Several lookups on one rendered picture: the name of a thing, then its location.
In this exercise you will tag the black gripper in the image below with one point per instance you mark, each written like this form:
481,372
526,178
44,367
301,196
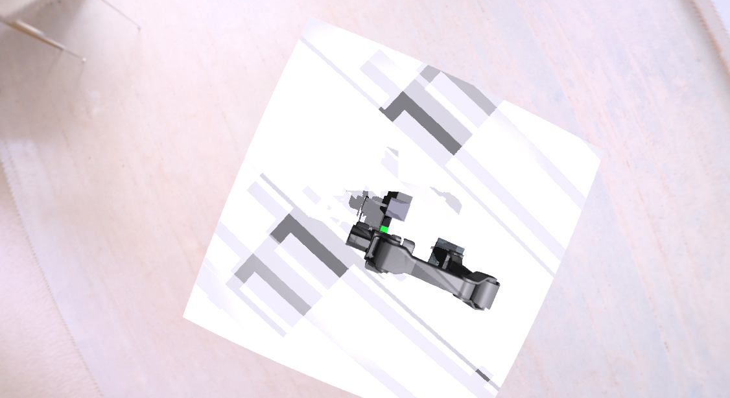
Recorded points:
410,244

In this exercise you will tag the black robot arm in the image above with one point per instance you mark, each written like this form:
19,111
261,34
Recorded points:
385,254

